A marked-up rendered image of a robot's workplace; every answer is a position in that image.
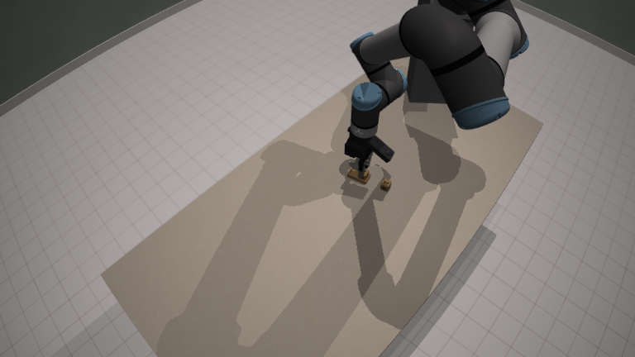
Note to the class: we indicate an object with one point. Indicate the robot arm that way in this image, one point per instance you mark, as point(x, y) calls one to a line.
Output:
point(453, 52)

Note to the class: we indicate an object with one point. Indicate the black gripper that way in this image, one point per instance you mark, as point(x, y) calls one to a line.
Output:
point(355, 148)

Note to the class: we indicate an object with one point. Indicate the tan rectangular tray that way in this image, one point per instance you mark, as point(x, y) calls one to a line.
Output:
point(353, 174)

